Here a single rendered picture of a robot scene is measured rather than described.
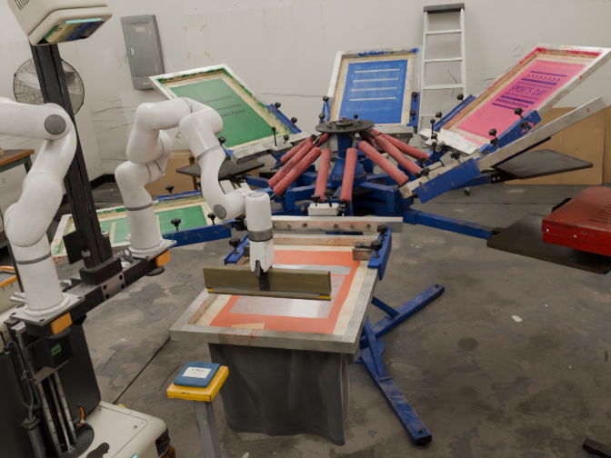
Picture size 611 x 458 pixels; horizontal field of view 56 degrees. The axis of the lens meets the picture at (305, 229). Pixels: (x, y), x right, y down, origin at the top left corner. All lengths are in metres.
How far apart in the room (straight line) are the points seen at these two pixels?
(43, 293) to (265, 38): 5.00
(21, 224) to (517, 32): 5.19
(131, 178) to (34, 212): 0.45
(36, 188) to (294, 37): 4.97
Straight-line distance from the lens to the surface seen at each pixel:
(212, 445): 1.80
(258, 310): 1.95
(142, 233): 2.06
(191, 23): 6.76
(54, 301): 1.82
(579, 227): 2.19
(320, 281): 1.74
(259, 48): 6.48
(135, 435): 2.66
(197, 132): 1.74
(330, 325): 1.83
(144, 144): 1.92
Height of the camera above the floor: 1.90
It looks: 21 degrees down
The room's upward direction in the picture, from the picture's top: 5 degrees counter-clockwise
